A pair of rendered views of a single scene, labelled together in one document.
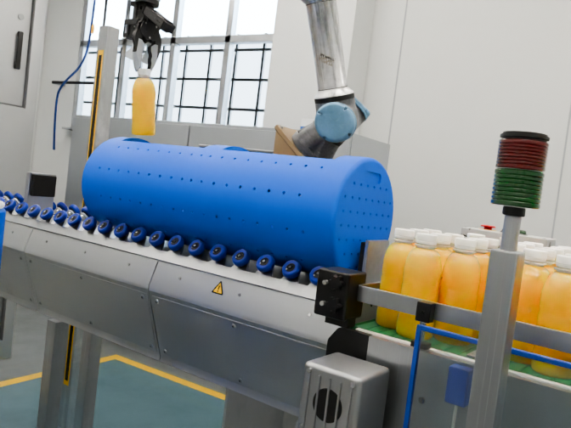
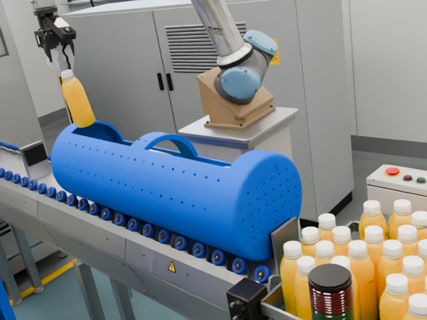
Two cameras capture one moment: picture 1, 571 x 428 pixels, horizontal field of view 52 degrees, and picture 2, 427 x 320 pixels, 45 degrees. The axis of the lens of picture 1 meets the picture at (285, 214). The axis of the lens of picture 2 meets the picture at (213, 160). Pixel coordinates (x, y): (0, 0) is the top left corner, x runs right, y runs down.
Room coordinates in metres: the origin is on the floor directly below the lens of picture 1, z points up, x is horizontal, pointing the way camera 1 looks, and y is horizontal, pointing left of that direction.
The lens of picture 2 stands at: (0.16, -0.30, 1.72)
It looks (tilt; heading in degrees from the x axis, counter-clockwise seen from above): 22 degrees down; 12
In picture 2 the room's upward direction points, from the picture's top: 10 degrees counter-clockwise
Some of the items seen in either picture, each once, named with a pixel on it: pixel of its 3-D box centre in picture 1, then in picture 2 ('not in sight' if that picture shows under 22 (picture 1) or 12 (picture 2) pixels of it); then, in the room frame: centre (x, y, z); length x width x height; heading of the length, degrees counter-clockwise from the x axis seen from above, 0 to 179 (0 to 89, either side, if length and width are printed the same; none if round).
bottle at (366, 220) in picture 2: not in sight; (373, 240); (1.32, -0.43, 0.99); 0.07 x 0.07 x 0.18
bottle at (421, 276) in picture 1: (420, 289); (310, 301); (1.09, -0.27, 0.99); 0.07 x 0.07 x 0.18
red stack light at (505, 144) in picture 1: (522, 155); (330, 291); (0.81, -0.31, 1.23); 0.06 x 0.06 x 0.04
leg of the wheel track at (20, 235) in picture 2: not in sight; (23, 246); (2.57, 1.40, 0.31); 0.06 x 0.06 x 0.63; 54
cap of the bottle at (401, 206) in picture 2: not in sight; (402, 206); (1.31, -0.50, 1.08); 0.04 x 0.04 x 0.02
